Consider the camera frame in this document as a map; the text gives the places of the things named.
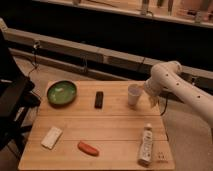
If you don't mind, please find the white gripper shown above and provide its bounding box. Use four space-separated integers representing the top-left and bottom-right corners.
143 78 163 107

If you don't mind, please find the white ceramic cup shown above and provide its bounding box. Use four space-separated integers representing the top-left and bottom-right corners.
128 84 142 106

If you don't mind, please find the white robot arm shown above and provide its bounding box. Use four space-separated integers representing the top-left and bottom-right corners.
143 61 213 128

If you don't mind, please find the black rectangular block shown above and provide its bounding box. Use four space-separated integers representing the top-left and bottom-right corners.
95 91 104 109

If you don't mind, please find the white plastic bottle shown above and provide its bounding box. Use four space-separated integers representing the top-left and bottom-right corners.
138 123 153 166

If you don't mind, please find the orange oblong toy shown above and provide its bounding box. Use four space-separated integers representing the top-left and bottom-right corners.
78 141 99 156

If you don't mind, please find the green bowl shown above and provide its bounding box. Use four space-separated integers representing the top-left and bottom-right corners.
47 80 77 107

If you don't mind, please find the white rectangular block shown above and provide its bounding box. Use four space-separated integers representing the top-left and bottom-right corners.
41 127 62 149

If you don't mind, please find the black chair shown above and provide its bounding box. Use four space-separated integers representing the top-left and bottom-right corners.
0 30 41 153

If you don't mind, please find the black cable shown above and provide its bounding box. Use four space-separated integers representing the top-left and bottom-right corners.
27 43 42 79

